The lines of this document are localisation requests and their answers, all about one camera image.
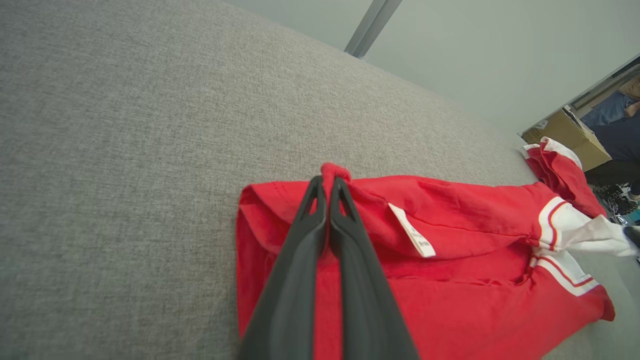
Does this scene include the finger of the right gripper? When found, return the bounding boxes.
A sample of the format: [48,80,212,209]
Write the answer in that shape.
[622,225,640,251]

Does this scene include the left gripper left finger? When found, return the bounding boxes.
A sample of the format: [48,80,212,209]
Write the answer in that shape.
[237,175,328,360]

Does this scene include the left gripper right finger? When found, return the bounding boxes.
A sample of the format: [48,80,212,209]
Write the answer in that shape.
[329,176,420,360]

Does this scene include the red white basketball shorts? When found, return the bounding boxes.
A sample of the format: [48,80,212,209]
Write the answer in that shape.
[521,136,608,219]

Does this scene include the red T-shirt striped cuffs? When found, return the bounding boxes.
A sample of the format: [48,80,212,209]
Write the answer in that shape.
[235,162,640,360]

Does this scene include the black metal parts pile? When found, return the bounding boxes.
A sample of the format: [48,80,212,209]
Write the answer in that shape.
[590,182,640,227]

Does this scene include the person in dark blue clothes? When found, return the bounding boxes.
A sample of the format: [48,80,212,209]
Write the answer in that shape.
[580,75,640,196]

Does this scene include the brown cardboard box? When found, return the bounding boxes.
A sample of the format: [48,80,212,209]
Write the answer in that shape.
[521,106,612,173]

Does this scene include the grey partition post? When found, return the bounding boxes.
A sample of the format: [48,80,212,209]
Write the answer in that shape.
[344,0,388,56]
[352,0,403,59]

